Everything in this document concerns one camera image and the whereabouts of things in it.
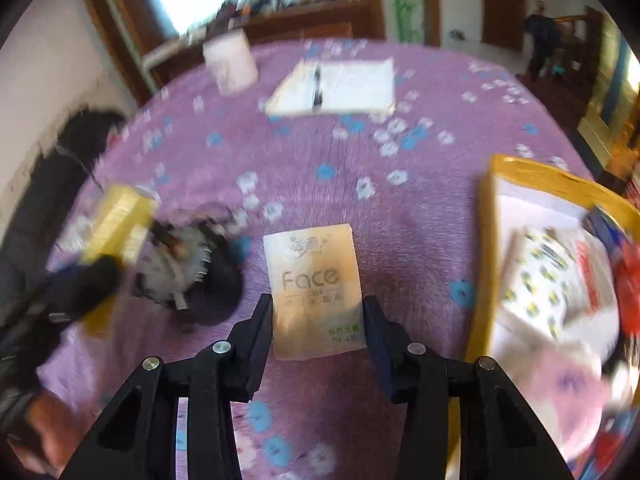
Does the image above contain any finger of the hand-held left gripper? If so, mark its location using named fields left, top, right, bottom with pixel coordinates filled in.
left=44, top=254, right=122, bottom=322

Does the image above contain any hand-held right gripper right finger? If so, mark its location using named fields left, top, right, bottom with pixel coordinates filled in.
left=362, top=295, right=576, bottom=480

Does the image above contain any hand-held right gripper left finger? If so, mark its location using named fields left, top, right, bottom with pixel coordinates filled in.
left=60, top=293, right=274, bottom=480

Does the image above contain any plain white tissue pack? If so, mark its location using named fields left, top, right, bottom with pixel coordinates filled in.
left=263, top=223, right=366, bottom=362

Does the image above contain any yellow cardboard box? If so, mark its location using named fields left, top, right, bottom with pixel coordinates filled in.
left=461, top=154, right=640, bottom=480

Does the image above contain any bee-print white tissue pack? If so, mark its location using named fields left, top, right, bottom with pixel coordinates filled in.
left=499, top=224, right=582, bottom=342

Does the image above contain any silver packet with red print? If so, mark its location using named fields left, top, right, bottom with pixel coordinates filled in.
left=564, top=236, right=614, bottom=317

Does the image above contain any red plastic bag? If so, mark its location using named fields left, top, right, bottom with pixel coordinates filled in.
left=612, top=244, right=640, bottom=334

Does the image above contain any person's left hand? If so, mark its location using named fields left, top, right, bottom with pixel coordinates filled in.
left=24, top=389, right=69, bottom=474

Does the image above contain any black geared motor gadget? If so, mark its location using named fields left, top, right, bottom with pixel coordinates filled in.
left=134, top=202, right=247, bottom=332

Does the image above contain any black bag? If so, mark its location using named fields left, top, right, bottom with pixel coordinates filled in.
left=0, top=109, right=127, bottom=282

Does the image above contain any purple floral tablecloth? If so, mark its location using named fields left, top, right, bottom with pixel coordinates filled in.
left=37, top=35, right=597, bottom=480

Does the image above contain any white plastic jar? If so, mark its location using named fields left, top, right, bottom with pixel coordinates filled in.
left=202, top=28, right=260, bottom=96

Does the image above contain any stack of white papers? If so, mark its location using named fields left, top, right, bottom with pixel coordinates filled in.
left=264, top=58, right=397, bottom=117

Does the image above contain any pile of assorted clutter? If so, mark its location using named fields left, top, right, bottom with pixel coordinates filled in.
left=184, top=0, right=372, bottom=42

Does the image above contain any wooden stair railing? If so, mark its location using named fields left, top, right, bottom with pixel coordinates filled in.
left=554, top=7, right=607, bottom=92

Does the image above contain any brown wooden door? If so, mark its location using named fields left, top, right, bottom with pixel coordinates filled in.
left=481, top=0, right=527, bottom=52

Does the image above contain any green bamboo wall decoration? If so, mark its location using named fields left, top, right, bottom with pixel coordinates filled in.
left=387, top=0, right=427, bottom=44

